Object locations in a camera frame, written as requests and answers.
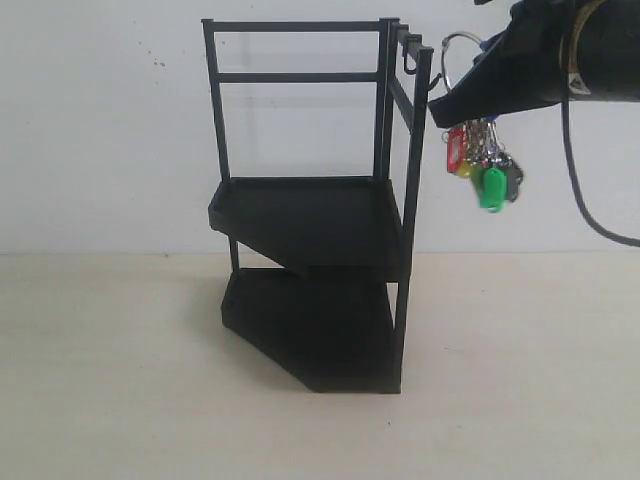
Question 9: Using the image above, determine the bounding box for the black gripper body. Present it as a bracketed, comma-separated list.
[428, 1, 575, 128]

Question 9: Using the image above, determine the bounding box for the colourful key tag bunch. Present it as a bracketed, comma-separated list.
[439, 32, 525, 213]

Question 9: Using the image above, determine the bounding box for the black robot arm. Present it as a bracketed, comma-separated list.
[429, 1, 639, 128]

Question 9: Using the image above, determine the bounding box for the black two-tier metal rack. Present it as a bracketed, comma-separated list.
[202, 18, 433, 394]

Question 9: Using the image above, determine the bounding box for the black cable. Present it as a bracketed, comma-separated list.
[559, 94, 640, 248]

